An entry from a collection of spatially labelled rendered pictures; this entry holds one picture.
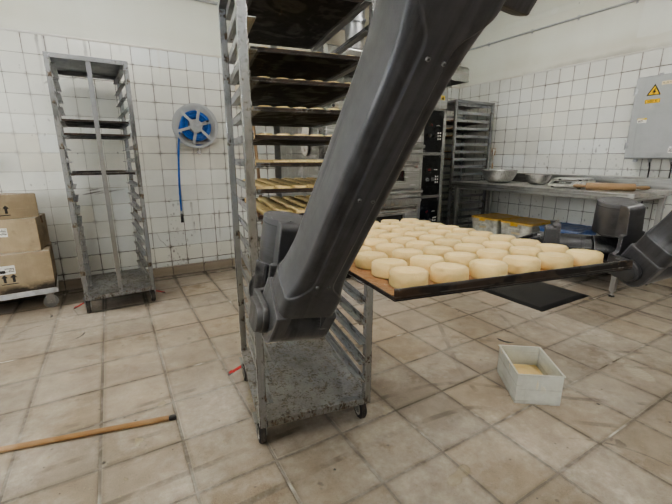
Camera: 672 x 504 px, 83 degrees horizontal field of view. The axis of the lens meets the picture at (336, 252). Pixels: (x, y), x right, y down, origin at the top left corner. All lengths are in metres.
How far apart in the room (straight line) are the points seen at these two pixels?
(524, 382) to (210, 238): 3.17
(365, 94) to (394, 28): 0.04
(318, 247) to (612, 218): 0.60
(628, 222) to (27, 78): 3.96
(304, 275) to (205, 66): 3.89
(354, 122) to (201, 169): 3.82
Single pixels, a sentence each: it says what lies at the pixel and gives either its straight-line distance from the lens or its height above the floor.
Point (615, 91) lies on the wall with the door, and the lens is 4.82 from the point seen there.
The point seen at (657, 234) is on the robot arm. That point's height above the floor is 1.04.
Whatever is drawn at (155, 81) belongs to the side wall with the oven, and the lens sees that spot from 4.08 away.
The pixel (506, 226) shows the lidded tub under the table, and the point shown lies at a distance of 4.57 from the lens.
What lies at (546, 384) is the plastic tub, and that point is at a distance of 2.15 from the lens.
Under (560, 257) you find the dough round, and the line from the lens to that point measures 0.63.
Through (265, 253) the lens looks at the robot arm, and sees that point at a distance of 0.47.
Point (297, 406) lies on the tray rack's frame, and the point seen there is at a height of 0.15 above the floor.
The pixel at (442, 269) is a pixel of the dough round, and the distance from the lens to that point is 0.50.
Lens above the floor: 1.16
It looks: 14 degrees down
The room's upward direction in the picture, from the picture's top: straight up
